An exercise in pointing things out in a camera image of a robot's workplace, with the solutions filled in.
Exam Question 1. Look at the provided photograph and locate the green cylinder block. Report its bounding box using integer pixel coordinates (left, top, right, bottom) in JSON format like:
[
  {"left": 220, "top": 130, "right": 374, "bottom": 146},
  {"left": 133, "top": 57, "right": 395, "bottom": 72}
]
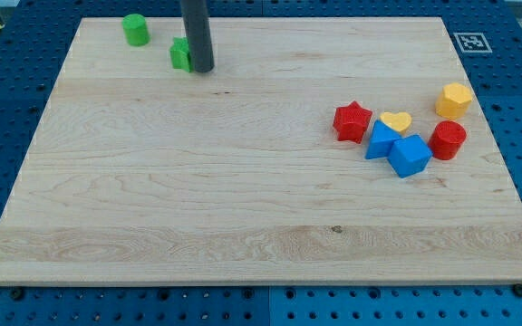
[{"left": 121, "top": 14, "right": 150, "bottom": 46}]

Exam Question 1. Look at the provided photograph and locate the yellow hexagon block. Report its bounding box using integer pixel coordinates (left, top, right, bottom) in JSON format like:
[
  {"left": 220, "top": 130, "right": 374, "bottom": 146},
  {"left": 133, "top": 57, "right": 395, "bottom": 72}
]
[{"left": 435, "top": 82, "right": 473, "bottom": 120}]

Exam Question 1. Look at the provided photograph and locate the blue cube block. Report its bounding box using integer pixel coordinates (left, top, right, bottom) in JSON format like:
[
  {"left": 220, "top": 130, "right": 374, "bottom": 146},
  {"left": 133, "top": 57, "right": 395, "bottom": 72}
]
[{"left": 387, "top": 134, "right": 432, "bottom": 178}]

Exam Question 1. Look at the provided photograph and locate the light wooden board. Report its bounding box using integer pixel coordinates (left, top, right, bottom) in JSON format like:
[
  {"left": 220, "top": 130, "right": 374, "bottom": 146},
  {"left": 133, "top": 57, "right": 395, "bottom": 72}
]
[{"left": 0, "top": 17, "right": 522, "bottom": 287}]

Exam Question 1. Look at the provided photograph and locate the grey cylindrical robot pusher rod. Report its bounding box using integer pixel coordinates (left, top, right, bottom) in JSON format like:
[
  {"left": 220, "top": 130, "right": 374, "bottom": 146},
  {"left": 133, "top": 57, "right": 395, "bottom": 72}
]
[{"left": 179, "top": 0, "right": 215, "bottom": 73}]

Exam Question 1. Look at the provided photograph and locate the red star block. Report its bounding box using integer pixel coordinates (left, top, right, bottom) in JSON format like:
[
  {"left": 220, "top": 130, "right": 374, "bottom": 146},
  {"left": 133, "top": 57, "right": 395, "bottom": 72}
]
[{"left": 333, "top": 101, "right": 372, "bottom": 144}]

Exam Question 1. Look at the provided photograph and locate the red cylinder block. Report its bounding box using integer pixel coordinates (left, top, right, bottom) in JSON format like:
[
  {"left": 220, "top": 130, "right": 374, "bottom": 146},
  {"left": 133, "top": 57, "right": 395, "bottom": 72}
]
[{"left": 428, "top": 120, "right": 467, "bottom": 160}]

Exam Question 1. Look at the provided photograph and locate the blue triangle block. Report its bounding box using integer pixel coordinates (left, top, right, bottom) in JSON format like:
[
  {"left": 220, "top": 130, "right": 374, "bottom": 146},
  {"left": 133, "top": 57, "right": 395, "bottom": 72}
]
[{"left": 365, "top": 120, "right": 401, "bottom": 159}]

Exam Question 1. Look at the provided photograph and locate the yellow heart block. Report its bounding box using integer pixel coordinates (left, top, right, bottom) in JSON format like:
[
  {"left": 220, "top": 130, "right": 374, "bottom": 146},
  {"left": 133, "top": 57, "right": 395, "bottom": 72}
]
[{"left": 380, "top": 111, "right": 412, "bottom": 135}]

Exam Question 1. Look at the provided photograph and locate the white fiducial marker tag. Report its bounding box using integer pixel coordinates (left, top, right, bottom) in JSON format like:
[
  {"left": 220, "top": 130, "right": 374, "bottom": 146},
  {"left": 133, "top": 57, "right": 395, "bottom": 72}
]
[{"left": 453, "top": 32, "right": 492, "bottom": 53}]

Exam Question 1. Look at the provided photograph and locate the green star block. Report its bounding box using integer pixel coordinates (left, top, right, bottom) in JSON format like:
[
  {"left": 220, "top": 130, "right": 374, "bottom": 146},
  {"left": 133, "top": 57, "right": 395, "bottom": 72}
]
[{"left": 169, "top": 37, "right": 193, "bottom": 72}]

